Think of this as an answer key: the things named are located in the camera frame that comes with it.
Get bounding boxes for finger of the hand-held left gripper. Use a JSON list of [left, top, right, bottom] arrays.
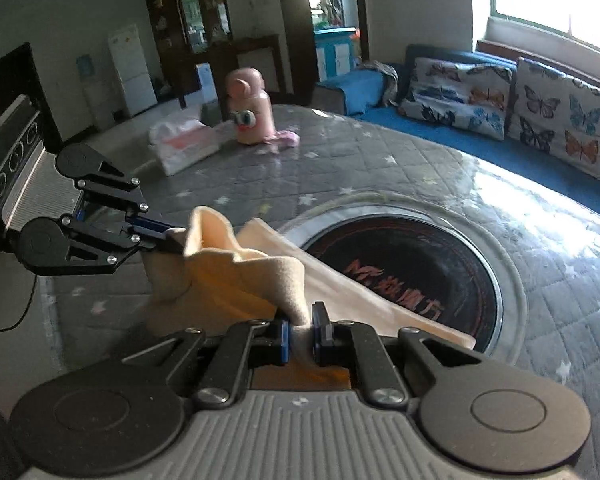
[[76, 156, 187, 237], [50, 214, 187, 276]]

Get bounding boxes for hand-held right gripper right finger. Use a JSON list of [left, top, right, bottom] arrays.
[[312, 301, 483, 406]]

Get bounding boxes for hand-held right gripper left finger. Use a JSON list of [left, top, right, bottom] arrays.
[[121, 318, 293, 409]]

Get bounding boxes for cream knit pants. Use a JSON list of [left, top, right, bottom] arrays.
[[142, 205, 476, 396]]

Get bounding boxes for hanging clothes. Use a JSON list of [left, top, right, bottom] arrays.
[[320, 0, 347, 27]]

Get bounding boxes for white plastic bag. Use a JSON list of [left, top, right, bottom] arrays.
[[147, 119, 228, 177]]

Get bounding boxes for round black induction cooker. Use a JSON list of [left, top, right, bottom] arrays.
[[280, 200, 528, 367]]

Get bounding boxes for pink thermos bottle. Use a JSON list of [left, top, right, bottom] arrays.
[[225, 66, 275, 147]]

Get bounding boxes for pink cloth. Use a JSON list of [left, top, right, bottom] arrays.
[[260, 129, 301, 154]]

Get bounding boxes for dark wooden cabinet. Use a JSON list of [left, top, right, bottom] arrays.
[[145, 0, 286, 106]]

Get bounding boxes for blue sofa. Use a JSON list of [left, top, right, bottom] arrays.
[[314, 42, 600, 211]]

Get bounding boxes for blue and white cabinet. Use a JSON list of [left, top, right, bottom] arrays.
[[314, 26, 361, 83]]

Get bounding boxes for grey cloth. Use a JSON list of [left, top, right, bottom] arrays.
[[365, 60, 401, 106]]

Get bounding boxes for butterfly print cushion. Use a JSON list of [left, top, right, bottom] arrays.
[[399, 56, 516, 141], [507, 57, 600, 181]]

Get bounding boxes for black cable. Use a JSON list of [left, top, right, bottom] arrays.
[[0, 270, 39, 334]]

